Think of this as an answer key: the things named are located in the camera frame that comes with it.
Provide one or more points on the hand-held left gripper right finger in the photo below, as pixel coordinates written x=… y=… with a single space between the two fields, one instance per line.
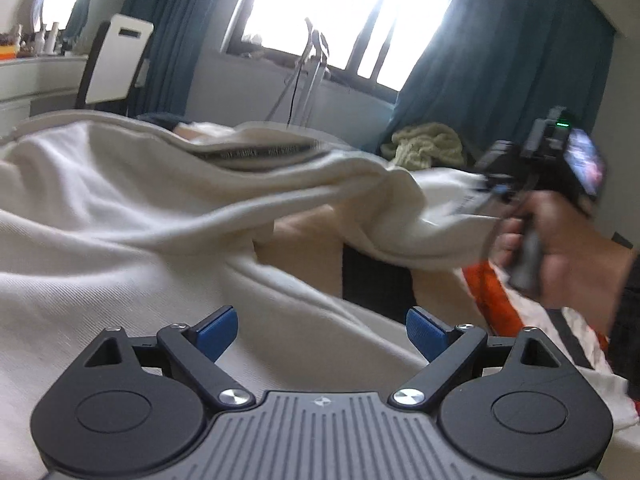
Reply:
x=425 y=332

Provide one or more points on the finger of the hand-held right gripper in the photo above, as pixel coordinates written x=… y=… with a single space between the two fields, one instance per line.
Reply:
x=495 y=191

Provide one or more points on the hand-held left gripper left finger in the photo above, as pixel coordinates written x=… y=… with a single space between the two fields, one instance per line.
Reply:
x=217 y=332

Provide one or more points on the white sweatshirt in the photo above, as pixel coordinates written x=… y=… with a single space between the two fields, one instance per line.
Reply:
x=125 y=220

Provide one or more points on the person's right forearm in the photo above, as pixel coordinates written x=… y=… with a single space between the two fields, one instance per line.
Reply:
x=627 y=310

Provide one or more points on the person's right hand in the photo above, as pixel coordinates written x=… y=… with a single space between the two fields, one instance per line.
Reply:
x=575 y=250

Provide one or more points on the striped blanket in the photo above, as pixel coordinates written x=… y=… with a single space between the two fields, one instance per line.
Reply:
x=375 y=280

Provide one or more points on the yellow-green fuzzy blanket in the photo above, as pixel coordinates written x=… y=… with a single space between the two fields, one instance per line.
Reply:
x=425 y=145

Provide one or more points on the blue curtain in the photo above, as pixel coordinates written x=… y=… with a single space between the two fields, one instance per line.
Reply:
x=170 y=35
x=500 y=60

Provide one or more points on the metal drying rack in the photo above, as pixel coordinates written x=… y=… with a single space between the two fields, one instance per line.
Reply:
x=316 y=60

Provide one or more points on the window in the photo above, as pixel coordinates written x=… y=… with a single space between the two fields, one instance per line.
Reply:
x=310 y=5

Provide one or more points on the white chair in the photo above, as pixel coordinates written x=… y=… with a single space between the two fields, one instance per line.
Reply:
x=112 y=70

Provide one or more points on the white dressing table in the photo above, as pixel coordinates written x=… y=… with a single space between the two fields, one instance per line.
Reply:
x=30 y=80

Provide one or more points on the group of cosmetic bottles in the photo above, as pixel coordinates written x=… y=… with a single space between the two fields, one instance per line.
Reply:
x=40 y=40

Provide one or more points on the green cloth on mirror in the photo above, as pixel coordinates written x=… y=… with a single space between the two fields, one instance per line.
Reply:
x=85 y=5

